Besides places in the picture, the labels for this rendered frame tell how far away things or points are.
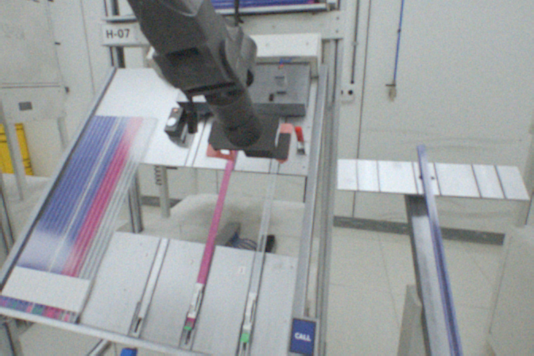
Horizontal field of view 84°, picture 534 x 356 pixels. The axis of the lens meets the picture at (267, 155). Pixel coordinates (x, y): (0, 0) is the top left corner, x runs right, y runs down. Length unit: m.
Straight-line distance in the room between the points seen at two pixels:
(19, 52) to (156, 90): 1.02
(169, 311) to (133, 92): 0.63
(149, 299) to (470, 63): 2.30
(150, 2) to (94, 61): 2.92
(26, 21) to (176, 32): 1.65
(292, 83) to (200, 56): 0.45
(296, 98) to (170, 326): 0.55
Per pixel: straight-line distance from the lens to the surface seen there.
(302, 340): 0.57
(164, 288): 0.70
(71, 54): 3.40
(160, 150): 0.83
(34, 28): 1.96
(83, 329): 0.76
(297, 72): 0.77
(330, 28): 0.87
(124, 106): 0.99
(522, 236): 1.54
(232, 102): 0.37
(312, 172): 0.67
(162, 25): 0.31
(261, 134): 0.46
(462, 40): 2.47
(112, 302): 0.76
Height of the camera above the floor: 1.21
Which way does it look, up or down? 15 degrees down
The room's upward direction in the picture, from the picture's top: straight up
